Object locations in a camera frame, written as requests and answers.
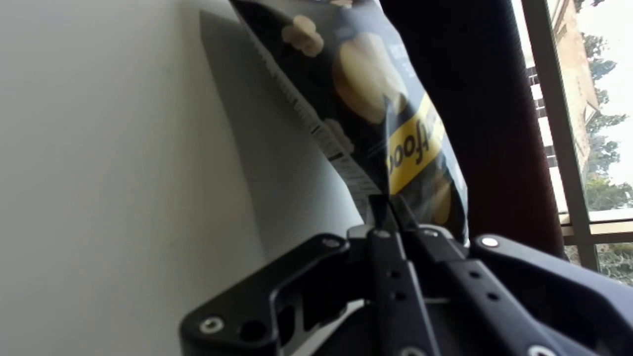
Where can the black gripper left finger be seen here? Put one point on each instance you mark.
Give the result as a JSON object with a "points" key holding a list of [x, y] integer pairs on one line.
{"points": [[405, 325]]}

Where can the dark bench sofa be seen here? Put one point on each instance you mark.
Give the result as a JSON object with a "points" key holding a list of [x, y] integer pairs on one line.
{"points": [[468, 56]]}

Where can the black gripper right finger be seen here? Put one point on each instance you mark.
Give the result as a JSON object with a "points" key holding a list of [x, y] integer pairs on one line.
{"points": [[466, 309]]}

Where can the black snack packet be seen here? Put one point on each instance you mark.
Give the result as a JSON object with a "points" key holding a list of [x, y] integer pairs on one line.
{"points": [[345, 69]]}

